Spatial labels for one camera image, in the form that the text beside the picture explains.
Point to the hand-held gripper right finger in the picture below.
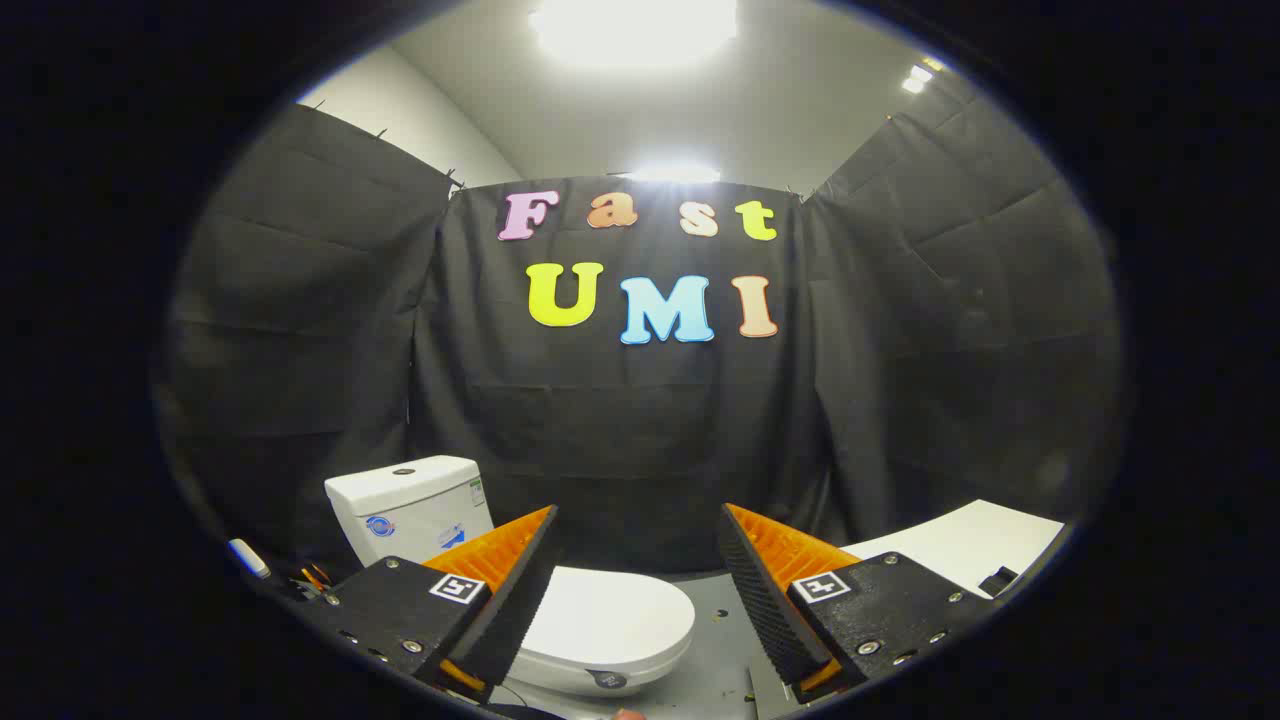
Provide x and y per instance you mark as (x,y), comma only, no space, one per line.
(765,610)

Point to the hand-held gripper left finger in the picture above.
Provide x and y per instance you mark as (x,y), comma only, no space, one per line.
(505,610)

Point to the large ceiling light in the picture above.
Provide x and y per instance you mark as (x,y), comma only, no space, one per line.
(632,30)

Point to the black backdrop cloth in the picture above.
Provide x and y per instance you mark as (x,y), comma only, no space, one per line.
(620,430)

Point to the white toilet lid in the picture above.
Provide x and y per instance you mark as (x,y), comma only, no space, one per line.
(610,610)

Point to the small ceiling spotlights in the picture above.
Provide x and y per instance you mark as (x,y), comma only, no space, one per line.
(918,78)

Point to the white drawer cabinet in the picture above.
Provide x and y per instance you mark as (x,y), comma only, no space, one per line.
(970,545)

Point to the white toilet with tank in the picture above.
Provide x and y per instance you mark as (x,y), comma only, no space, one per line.
(410,510)

